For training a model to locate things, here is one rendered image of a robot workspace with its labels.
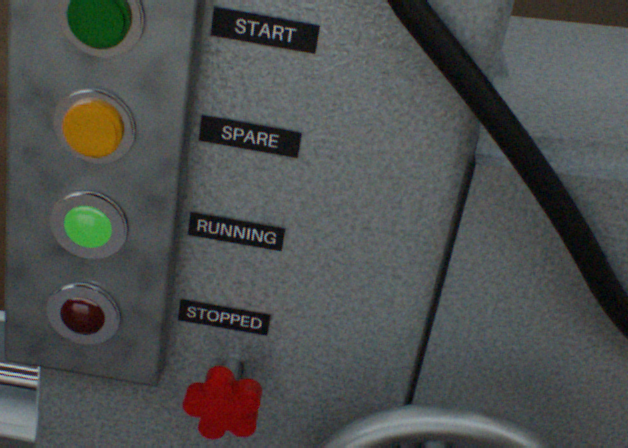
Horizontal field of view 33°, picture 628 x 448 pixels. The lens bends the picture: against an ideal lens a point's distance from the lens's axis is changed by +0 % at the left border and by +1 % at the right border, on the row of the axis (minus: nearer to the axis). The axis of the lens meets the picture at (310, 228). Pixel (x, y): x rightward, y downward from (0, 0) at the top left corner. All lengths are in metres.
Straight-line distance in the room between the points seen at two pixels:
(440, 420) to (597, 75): 0.21
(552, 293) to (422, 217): 0.08
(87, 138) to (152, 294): 0.09
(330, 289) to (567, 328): 0.12
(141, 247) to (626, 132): 0.24
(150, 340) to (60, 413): 0.09
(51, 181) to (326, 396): 0.18
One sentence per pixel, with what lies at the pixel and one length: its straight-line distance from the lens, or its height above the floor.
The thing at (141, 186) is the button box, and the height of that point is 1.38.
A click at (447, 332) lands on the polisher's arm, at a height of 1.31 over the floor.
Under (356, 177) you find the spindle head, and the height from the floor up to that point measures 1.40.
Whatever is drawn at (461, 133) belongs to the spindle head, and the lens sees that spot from 0.48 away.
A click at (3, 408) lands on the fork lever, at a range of 0.77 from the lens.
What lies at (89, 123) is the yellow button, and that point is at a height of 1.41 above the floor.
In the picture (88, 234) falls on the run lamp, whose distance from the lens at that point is 0.49.
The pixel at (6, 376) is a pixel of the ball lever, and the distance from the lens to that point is 0.63.
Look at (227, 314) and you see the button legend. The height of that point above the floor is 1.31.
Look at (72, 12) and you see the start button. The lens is 0.45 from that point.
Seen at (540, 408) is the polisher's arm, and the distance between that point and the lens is 0.58.
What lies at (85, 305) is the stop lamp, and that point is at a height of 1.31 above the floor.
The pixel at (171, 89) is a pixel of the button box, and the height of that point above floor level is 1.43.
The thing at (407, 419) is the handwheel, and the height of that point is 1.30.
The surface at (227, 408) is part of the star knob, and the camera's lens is 0.52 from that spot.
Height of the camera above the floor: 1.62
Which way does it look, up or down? 30 degrees down
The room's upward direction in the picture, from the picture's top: 10 degrees clockwise
